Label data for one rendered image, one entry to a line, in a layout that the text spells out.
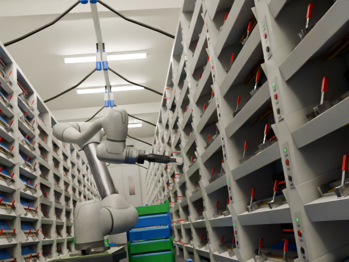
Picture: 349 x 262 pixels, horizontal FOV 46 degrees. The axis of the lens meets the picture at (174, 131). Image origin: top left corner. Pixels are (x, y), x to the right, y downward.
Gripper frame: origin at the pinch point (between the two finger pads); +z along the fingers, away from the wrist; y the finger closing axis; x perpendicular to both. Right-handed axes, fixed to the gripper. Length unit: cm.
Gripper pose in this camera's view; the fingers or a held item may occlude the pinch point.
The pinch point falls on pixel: (175, 160)
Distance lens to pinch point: 216.2
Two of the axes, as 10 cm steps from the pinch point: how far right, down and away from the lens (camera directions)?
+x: 1.0, -9.6, 2.5
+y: 0.9, -2.4, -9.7
